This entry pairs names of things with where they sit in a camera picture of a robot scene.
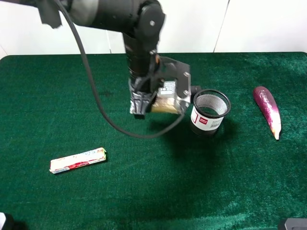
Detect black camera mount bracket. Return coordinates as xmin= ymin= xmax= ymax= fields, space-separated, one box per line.
xmin=155 ymin=57 xmax=191 ymax=104

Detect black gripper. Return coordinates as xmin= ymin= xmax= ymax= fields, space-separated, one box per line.
xmin=128 ymin=72 xmax=160 ymax=119

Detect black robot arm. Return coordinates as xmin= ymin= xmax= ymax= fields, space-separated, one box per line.
xmin=17 ymin=0 xmax=165 ymax=119

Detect clear snack packet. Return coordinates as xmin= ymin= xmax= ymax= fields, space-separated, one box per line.
xmin=151 ymin=96 xmax=189 ymax=114

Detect purple eggplant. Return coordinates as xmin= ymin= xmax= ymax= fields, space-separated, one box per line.
xmin=253 ymin=86 xmax=282 ymax=140

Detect black mesh pen cup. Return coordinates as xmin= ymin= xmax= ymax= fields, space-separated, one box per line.
xmin=190 ymin=89 xmax=231 ymax=136

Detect grey object bottom right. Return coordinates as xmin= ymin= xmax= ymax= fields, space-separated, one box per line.
xmin=277 ymin=218 xmax=307 ymax=230

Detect black cable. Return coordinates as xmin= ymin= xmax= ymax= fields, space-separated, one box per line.
xmin=54 ymin=0 xmax=186 ymax=139

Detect red white candy box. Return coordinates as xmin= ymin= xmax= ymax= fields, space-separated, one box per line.
xmin=49 ymin=148 xmax=106 ymax=174

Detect black object bottom left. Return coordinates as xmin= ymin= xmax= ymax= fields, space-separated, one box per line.
xmin=0 ymin=212 xmax=28 ymax=230

